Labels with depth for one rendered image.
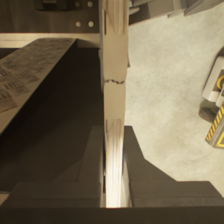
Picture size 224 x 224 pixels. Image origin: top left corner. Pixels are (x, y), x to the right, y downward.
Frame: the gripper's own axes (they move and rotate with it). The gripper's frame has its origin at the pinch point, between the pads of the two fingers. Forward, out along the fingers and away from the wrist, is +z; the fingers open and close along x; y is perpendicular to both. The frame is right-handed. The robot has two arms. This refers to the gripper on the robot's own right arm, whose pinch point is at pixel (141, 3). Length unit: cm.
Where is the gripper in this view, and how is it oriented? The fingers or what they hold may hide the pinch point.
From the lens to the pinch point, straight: 27.3
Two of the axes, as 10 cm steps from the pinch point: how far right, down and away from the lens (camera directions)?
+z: -9.6, 2.5, 1.1
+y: 2.7, 9.2, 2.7
